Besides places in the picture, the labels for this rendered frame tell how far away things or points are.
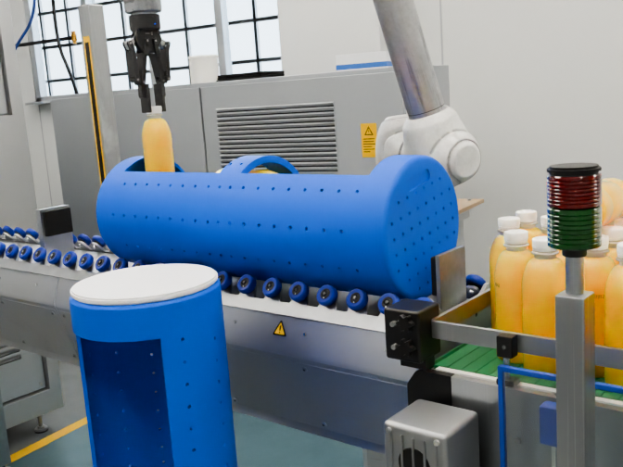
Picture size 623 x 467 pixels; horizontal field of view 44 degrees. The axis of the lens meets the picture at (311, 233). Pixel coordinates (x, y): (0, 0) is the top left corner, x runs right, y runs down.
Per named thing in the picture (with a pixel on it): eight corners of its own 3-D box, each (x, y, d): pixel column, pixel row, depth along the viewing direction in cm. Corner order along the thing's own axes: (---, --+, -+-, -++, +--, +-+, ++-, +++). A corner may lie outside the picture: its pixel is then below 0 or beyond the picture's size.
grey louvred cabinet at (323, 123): (142, 320, 499) (116, 92, 473) (459, 359, 387) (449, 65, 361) (77, 346, 454) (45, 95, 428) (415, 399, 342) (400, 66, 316)
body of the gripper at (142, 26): (147, 17, 194) (151, 54, 196) (120, 15, 188) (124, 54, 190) (167, 13, 190) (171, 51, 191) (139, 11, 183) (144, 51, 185)
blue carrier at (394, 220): (190, 241, 220) (168, 144, 212) (466, 269, 165) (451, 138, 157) (110, 279, 200) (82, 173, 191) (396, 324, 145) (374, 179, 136)
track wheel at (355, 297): (352, 290, 155) (348, 285, 153) (372, 291, 152) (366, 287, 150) (347, 310, 153) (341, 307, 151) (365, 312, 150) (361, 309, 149)
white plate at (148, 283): (105, 265, 164) (106, 271, 164) (43, 301, 137) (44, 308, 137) (232, 260, 160) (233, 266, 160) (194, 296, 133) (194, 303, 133)
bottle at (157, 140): (183, 192, 196) (174, 111, 192) (157, 195, 191) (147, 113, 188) (168, 190, 201) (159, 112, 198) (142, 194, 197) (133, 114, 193)
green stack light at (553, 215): (559, 238, 100) (558, 201, 99) (609, 242, 96) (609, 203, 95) (539, 248, 95) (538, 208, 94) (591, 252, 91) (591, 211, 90)
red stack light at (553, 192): (558, 200, 99) (558, 170, 98) (609, 202, 95) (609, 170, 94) (538, 208, 94) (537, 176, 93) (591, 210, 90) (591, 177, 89)
